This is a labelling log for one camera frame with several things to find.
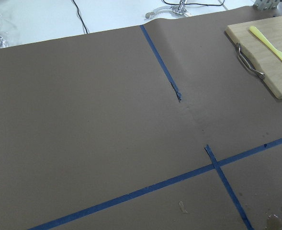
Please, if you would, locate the bamboo cutting board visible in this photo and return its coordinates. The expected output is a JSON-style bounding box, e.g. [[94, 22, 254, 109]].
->
[[226, 16, 282, 99]]

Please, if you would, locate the aluminium frame post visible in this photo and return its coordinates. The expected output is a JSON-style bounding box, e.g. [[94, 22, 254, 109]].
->
[[253, 0, 280, 11]]

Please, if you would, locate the yellow plastic knife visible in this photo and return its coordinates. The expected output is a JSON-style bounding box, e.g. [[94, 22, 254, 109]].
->
[[249, 26, 282, 62]]

